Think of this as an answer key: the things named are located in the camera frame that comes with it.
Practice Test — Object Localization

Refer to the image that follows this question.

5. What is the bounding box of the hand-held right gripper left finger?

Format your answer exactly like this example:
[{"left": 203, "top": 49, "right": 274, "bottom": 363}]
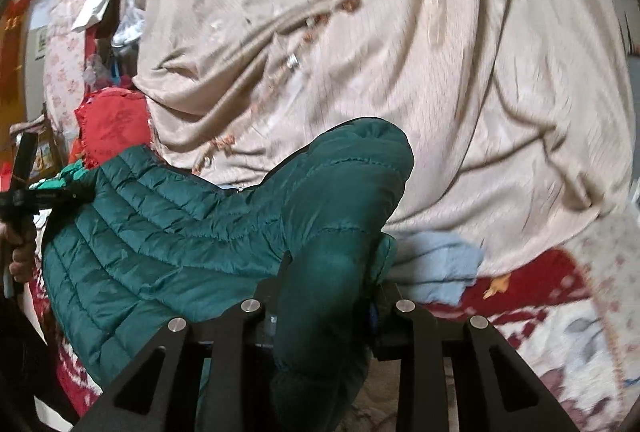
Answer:
[{"left": 77, "top": 251, "right": 294, "bottom": 432}]

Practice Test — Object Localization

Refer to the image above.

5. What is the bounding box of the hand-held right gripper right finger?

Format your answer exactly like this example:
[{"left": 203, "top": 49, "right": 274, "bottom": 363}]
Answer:
[{"left": 369, "top": 287, "right": 581, "bottom": 432}]

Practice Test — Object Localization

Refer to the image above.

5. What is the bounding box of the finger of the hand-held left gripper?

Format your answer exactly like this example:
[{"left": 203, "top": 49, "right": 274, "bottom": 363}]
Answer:
[{"left": 61, "top": 188, "right": 97, "bottom": 211}]

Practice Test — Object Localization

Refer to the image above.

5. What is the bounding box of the green puffer jacket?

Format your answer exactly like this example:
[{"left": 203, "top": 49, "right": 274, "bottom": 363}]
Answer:
[{"left": 40, "top": 117, "right": 417, "bottom": 432}]

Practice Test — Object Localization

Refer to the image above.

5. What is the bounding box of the person's left forearm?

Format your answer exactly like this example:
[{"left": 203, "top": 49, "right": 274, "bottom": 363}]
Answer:
[{"left": 0, "top": 289, "right": 78, "bottom": 432}]

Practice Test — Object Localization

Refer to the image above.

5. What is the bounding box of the person's left hand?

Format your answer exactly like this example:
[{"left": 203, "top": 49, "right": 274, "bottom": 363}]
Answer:
[{"left": 7, "top": 223, "right": 39, "bottom": 286}]

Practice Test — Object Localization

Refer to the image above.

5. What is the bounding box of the green white cloth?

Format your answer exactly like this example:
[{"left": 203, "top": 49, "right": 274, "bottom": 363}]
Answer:
[{"left": 29, "top": 162, "right": 87, "bottom": 191}]

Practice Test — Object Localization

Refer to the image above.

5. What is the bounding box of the red cloth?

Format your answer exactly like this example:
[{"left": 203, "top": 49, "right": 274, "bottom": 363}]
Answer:
[{"left": 74, "top": 86, "right": 155, "bottom": 171}]

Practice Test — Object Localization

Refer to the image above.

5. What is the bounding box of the light blue cloth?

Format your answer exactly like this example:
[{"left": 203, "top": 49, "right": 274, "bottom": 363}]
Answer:
[{"left": 384, "top": 232, "right": 487, "bottom": 306}]

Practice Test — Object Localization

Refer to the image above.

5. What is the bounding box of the red white floral bedsheet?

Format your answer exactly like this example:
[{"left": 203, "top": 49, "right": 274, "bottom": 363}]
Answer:
[{"left": 30, "top": 207, "right": 640, "bottom": 432}]

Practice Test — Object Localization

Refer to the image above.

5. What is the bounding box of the pink floral cloth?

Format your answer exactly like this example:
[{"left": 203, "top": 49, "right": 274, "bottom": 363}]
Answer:
[{"left": 42, "top": 0, "right": 147, "bottom": 143}]

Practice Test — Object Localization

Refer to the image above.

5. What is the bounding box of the silvery plastic bag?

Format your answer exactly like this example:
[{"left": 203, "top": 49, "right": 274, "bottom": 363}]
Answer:
[{"left": 111, "top": 2, "right": 147, "bottom": 48}]

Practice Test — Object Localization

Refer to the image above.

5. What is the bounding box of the white paper sheet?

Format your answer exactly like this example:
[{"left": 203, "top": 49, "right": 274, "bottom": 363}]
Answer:
[{"left": 71, "top": 0, "right": 117, "bottom": 32}]

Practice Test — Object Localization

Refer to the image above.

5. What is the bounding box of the beige blanket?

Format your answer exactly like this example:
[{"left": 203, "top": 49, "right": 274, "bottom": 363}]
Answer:
[{"left": 122, "top": 0, "right": 637, "bottom": 280}]

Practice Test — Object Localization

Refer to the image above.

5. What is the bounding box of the red wall hanging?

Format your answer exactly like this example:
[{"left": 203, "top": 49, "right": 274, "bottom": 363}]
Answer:
[{"left": 0, "top": 0, "right": 45, "bottom": 115}]

